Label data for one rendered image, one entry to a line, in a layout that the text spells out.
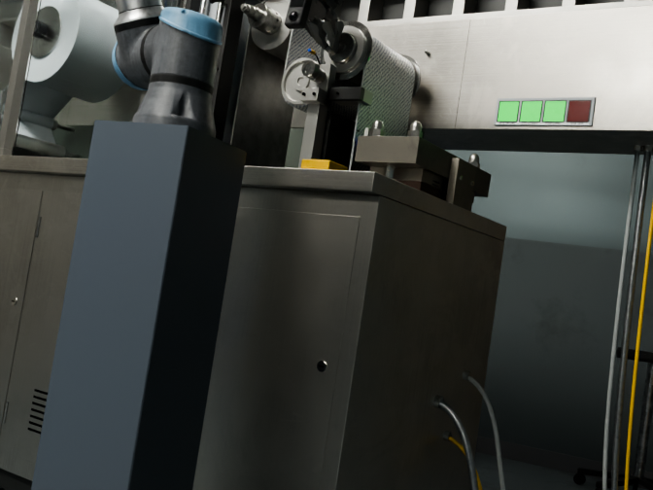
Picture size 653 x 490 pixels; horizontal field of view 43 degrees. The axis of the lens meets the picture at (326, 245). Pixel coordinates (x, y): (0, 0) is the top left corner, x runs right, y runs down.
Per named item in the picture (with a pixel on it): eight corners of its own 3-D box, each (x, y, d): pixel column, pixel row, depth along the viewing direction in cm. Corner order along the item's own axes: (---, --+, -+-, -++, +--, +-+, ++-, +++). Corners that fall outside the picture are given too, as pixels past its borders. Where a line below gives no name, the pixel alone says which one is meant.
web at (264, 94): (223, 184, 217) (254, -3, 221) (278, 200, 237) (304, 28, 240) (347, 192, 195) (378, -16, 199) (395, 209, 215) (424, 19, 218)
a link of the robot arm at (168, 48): (169, 70, 143) (182, -6, 144) (133, 78, 154) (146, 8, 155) (226, 88, 151) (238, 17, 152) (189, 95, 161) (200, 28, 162)
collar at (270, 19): (246, 27, 213) (250, 3, 213) (260, 36, 217) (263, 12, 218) (264, 26, 209) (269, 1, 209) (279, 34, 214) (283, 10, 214)
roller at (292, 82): (277, 104, 210) (285, 58, 210) (332, 129, 230) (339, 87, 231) (316, 104, 203) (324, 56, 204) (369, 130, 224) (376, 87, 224)
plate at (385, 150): (354, 160, 190) (358, 135, 190) (432, 193, 223) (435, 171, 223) (415, 163, 181) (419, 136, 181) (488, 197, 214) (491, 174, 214)
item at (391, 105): (352, 144, 196) (363, 67, 197) (399, 165, 215) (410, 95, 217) (354, 144, 196) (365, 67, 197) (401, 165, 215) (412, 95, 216)
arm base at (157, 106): (184, 127, 141) (193, 71, 142) (114, 123, 148) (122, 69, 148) (229, 148, 155) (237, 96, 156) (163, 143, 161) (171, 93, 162)
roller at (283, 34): (247, 51, 219) (255, -1, 220) (301, 79, 240) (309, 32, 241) (289, 48, 211) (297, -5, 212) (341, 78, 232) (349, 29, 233)
